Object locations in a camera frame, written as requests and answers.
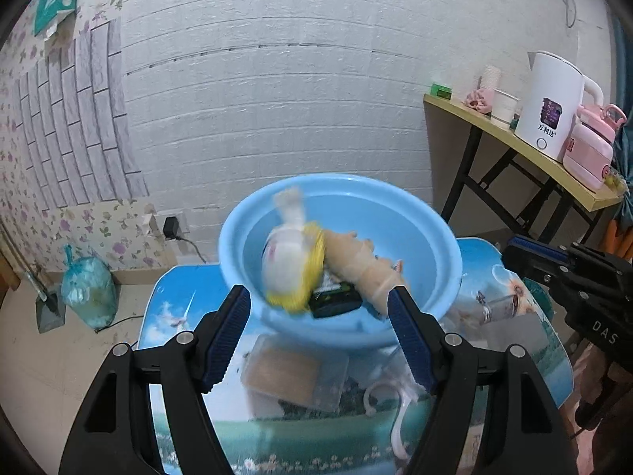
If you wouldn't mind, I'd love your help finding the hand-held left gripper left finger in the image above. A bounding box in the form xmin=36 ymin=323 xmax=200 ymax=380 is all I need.
xmin=59 ymin=284 xmax=251 ymax=475

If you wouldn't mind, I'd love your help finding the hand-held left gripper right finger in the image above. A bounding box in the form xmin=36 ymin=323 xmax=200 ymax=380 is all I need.
xmin=387 ymin=284 xmax=579 ymax=475

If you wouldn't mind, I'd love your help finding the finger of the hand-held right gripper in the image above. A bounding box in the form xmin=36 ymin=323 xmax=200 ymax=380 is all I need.
xmin=502 ymin=235 xmax=577 ymax=298

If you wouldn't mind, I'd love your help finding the clear box with beige contents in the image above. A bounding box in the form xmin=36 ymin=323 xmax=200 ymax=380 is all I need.
xmin=240 ymin=334 xmax=349 ymax=412

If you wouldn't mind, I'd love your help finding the small glass jar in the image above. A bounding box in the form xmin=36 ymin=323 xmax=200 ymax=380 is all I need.
xmin=475 ymin=289 xmax=527 ymax=327

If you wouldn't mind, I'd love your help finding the white plastic hook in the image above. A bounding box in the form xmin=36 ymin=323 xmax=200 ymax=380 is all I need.
xmin=363 ymin=381 xmax=421 ymax=461

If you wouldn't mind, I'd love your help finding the small black box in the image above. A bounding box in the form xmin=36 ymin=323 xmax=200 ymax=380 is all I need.
xmin=309 ymin=279 xmax=364 ymax=318

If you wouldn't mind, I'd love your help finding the white and yellow toy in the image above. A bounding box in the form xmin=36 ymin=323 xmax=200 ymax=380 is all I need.
xmin=260 ymin=185 xmax=327 ymax=318

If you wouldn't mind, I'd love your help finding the beige plush toy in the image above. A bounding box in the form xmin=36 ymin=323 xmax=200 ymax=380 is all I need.
xmin=324 ymin=230 xmax=409 ymax=315

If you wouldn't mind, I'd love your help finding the light blue plastic basin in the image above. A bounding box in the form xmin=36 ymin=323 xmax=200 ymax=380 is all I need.
xmin=218 ymin=173 xmax=463 ymax=352

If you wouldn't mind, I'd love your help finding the clear plastic bag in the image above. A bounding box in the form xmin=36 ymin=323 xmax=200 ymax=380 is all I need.
xmin=368 ymin=344 xmax=421 ymax=391

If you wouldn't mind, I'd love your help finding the scenic print table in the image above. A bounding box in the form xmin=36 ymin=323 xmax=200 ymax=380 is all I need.
xmin=138 ymin=237 xmax=574 ymax=475

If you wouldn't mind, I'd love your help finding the yellow folding side table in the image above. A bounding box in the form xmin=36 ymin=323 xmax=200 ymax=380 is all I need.
xmin=424 ymin=93 xmax=625 ymax=253

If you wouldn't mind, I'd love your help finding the white electric kettle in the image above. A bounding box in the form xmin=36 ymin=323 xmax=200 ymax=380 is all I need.
xmin=514 ymin=50 xmax=605 ymax=163

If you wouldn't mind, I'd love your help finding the white paper cup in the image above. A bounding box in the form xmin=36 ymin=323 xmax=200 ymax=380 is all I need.
xmin=491 ymin=88 xmax=521 ymax=124

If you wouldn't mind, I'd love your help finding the tied blue garbage bag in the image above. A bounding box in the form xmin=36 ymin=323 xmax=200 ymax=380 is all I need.
xmin=60 ymin=245 xmax=117 ymax=330

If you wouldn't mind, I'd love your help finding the pink scrunchie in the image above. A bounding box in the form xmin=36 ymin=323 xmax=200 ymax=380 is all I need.
xmin=463 ymin=88 xmax=495 ymax=114

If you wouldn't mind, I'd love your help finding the grey dustpan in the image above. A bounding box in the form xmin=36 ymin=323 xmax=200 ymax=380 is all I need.
xmin=36 ymin=292 xmax=66 ymax=333

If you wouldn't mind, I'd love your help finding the teal cloth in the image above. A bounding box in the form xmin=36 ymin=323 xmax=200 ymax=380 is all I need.
xmin=610 ymin=15 xmax=633 ymax=219

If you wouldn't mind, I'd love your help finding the black charger cable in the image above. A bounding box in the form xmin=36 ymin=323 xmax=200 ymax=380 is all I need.
xmin=175 ymin=235 xmax=208 ymax=264

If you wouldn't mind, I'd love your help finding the white wall socket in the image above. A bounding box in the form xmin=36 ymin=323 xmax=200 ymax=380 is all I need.
xmin=143 ymin=212 xmax=191 ymax=238

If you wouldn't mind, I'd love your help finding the metal broom handle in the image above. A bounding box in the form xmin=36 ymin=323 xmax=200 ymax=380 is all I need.
xmin=0 ymin=222 xmax=47 ymax=302

